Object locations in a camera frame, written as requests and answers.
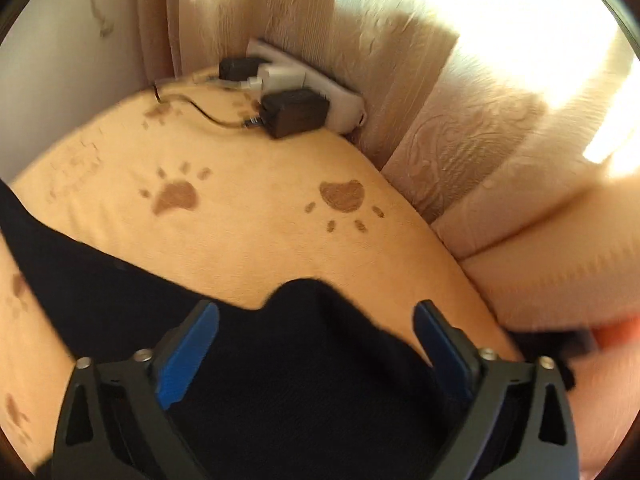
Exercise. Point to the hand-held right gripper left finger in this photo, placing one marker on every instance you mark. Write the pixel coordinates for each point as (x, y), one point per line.
(186, 360)

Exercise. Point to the cream embossed curtain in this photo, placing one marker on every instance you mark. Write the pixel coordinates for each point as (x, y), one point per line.
(310, 5)

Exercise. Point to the cream sofa cushions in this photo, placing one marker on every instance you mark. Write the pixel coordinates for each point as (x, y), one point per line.
(550, 270)

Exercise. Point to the black knit sweater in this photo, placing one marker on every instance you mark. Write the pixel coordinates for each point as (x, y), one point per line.
(310, 385)

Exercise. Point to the beige paw print blanket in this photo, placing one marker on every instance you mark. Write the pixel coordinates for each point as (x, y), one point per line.
(250, 220)

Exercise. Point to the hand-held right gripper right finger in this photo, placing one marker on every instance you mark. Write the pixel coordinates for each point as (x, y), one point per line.
(442, 355)

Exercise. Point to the small black power adapter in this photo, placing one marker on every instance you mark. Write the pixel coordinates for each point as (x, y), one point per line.
(235, 67)

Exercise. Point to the white power strip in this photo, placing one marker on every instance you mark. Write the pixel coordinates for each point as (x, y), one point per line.
(345, 105)

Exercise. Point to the large black power adapter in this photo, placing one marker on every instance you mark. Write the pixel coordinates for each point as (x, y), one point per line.
(295, 112)

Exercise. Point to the white charger plug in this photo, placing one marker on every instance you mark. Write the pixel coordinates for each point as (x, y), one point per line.
(280, 76)

